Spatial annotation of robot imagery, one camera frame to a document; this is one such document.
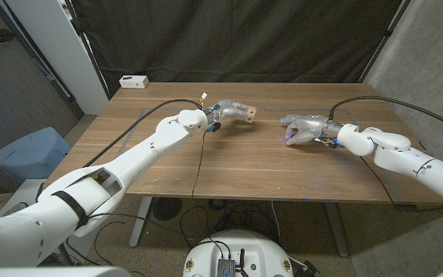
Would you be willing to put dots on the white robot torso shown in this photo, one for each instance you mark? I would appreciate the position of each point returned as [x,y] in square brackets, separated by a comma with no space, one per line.
[240,242]

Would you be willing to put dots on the black backdrop curtain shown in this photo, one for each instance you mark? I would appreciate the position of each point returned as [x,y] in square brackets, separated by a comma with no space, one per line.
[237,38]

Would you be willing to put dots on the white power strip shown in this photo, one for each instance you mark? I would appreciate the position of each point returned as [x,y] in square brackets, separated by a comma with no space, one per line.
[134,81]

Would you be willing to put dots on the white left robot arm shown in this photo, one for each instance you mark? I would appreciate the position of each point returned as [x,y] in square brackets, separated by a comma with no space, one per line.
[144,154]

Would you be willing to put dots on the blue plastic bin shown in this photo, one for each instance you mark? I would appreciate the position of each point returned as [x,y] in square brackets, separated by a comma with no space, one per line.
[29,154]

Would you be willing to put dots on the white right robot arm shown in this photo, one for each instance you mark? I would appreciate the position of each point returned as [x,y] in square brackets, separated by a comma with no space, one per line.
[410,157]

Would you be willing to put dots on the white table leg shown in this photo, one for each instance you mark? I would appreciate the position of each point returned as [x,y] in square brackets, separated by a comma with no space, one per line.
[140,223]

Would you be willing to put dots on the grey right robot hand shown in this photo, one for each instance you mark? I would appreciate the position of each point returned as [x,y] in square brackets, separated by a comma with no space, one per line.
[310,129]

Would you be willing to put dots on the large wooden panel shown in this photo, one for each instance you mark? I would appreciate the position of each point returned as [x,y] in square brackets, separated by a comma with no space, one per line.
[271,110]

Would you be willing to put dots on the grey electronics box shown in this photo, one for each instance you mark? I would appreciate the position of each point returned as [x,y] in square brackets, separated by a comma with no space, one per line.
[225,268]

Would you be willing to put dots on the grey table leg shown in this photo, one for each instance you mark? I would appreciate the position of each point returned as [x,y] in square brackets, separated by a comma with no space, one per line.
[337,231]

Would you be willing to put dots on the black backdrop stand pole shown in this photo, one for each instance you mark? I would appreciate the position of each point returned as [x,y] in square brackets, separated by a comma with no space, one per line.
[385,38]
[87,46]

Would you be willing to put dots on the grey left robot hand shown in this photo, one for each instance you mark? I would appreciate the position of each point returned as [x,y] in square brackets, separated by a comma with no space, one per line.
[229,109]

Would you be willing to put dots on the wooden block with holes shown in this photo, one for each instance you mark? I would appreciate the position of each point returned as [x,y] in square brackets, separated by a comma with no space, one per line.
[251,114]

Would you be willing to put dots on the round black fan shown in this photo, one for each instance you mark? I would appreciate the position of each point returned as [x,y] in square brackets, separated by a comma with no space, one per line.
[166,209]

